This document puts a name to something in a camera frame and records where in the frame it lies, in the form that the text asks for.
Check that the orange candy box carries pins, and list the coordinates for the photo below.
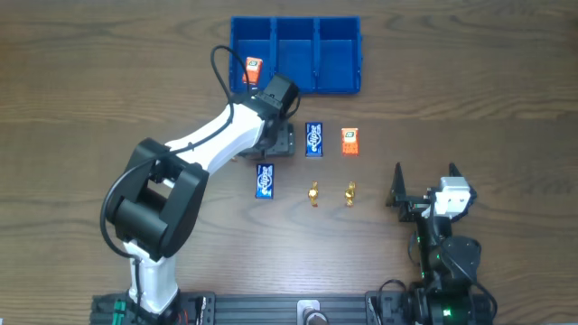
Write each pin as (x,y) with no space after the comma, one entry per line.
(350,142)
(253,68)

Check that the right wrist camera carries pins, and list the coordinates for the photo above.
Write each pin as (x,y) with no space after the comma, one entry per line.
(451,196)

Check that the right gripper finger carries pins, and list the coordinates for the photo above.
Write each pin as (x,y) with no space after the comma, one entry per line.
(398,187)
(455,170)

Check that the mounting rail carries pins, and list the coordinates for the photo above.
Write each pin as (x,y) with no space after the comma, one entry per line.
(262,309)

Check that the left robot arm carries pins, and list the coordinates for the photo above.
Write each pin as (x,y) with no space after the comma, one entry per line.
(235,133)

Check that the blue tray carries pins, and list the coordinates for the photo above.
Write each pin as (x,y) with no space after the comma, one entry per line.
(336,67)

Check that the blue candy pack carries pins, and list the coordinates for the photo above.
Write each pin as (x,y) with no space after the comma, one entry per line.
(314,139)
(264,181)

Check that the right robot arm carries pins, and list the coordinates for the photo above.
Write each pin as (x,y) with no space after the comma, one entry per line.
(458,259)

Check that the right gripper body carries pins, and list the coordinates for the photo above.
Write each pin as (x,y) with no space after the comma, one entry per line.
(413,207)

